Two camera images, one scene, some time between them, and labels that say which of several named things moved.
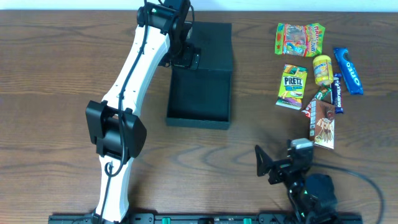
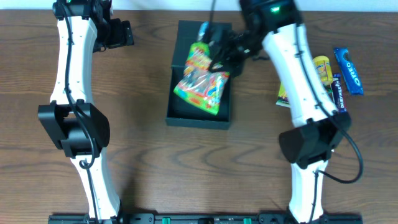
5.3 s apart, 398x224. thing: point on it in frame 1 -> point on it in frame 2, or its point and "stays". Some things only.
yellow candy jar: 323,70 stays
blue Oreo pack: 354,83 stays
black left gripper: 189,55 -> 125,34
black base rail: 285,218 stays
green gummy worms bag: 304,40 -> 199,85
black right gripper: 280,169 -> 228,50
